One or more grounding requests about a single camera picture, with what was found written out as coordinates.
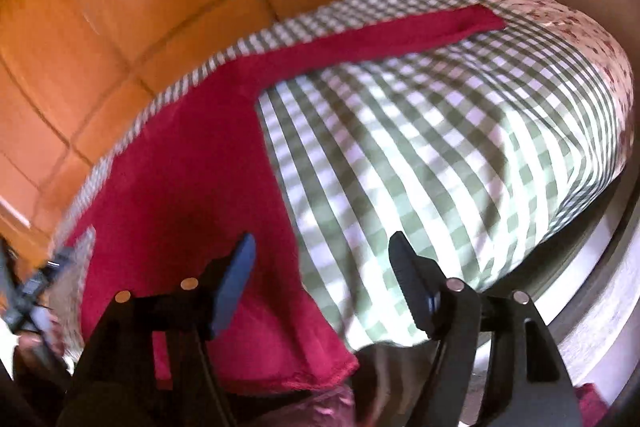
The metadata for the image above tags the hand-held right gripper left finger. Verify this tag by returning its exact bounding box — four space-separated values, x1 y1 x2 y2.
57 233 258 427

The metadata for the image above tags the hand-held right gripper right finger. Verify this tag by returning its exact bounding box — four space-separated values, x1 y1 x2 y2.
389 231 583 427

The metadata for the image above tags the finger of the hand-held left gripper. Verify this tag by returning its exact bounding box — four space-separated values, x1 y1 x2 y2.
30 247 77 295

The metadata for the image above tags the red garment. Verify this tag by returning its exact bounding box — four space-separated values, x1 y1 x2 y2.
65 4 506 390

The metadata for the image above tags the green checked bed sheet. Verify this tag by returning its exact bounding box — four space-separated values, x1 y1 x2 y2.
50 0 631 358

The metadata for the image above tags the pink glossy cloth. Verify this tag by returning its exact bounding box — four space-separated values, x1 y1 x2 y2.
277 382 361 427

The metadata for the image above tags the white bed base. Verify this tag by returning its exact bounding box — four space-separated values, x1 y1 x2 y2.
540 187 640 388

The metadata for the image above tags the wooden panelled headboard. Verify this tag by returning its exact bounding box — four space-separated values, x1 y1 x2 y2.
0 0 481 253

